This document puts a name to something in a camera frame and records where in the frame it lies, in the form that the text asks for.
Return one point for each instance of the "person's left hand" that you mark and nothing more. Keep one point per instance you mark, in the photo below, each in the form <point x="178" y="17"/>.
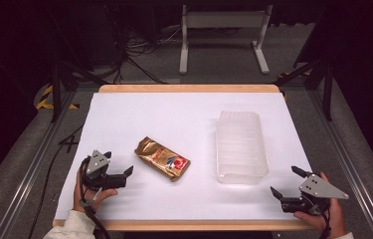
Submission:
<point x="88" y="198"/>

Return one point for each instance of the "person's right hand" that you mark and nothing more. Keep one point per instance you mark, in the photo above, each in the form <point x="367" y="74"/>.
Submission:
<point x="335" y="220"/>

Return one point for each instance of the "aluminium floor rail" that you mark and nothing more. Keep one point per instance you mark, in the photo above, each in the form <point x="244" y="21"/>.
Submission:
<point x="31" y="166"/>
<point x="346" y="159"/>

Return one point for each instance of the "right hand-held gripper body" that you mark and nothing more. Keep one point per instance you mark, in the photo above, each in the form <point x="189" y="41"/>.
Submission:
<point x="320" y="187"/>

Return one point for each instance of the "white table cover sheet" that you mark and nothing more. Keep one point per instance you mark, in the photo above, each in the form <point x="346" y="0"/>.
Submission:
<point x="174" y="113"/>

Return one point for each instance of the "black tripod stand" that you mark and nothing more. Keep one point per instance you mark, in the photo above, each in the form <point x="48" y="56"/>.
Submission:
<point x="328" y="89"/>
<point x="56" y="89"/>

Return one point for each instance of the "white metal stand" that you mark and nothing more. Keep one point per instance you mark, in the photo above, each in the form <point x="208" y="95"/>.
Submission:
<point x="227" y="20"/>

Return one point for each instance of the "clear plastic container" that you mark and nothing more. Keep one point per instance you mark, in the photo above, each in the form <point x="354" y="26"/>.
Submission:
<point x="240" y="146"/>

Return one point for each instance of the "gold foil snack packet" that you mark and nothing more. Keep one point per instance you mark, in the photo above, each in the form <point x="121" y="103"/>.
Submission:
<point x="160" y="157"/>

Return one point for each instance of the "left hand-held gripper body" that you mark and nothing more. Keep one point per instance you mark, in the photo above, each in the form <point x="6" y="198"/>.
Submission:
<point x="95" y="162"/>

